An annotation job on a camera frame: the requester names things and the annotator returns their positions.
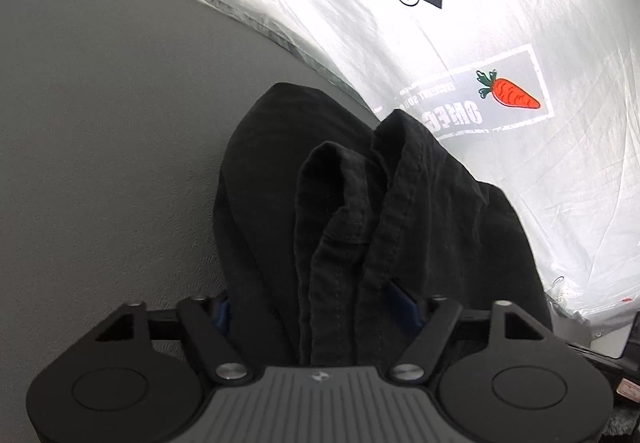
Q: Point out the white printed sheet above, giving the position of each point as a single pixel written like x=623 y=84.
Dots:
x=500 y=33

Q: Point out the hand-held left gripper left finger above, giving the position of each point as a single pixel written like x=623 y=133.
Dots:
x=222 y=318

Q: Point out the black pants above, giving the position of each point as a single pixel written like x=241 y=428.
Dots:
x=350 y=203

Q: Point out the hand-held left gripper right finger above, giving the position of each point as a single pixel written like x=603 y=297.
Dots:
x=402 y=305

